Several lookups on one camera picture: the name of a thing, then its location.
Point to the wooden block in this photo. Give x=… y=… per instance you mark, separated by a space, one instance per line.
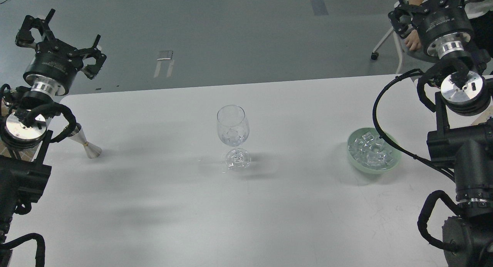
x=482 y=118

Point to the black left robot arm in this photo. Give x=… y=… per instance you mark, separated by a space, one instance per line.
x=34 y=120

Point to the green bowl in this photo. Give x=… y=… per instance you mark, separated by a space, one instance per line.
x=369 y=171

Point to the clear ice cube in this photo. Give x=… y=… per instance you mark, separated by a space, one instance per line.
x=233 y=135

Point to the steel double jigger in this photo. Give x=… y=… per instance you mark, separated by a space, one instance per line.
x=77 y=135

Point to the clear wine glass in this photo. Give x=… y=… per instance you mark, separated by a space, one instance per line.
x=234 y=117

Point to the person's hand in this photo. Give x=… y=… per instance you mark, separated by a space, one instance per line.
x=412 y=41

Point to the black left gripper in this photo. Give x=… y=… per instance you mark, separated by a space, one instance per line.
x=52 y=68

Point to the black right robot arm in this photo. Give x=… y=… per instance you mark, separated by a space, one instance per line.
x=462 y=228

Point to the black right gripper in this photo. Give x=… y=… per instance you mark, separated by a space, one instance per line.
x=443 y=25

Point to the pile of ice cubes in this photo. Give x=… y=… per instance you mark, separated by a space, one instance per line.
x=370 y=151

